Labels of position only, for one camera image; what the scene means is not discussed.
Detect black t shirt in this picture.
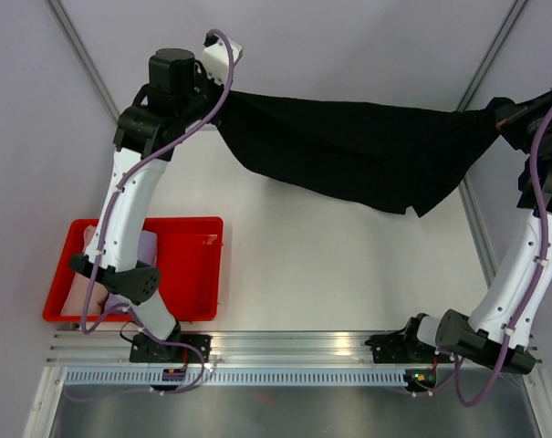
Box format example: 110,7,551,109
214,91,508,216

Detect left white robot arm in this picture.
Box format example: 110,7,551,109
70,36,552,361

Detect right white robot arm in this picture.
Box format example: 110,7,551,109
400,160,552,375

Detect red plastic bin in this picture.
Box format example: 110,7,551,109
42,216,224,323

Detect lavender rolled t shirt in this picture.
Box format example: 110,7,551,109
103,230,158,310

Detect pink rolled t shirt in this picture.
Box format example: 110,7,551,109
61,225,109,316

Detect right aluminium corner post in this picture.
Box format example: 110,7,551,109
455,0,531,112

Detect aluminium corner post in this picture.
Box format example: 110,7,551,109
45,0,120,124
455,0,531,112

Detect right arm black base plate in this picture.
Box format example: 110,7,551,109
364,330,453,365

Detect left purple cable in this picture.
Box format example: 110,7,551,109
65,29,236,402

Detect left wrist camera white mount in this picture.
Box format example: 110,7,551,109
199,38,229,86

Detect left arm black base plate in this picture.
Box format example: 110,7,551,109
129,333,212,364

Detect left aluminium corner post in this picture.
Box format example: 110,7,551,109
45,0,120,124

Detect aluminium front rail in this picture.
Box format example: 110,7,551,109
45,330,544,369

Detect slotted grey cable duct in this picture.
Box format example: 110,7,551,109
65,367,407,388

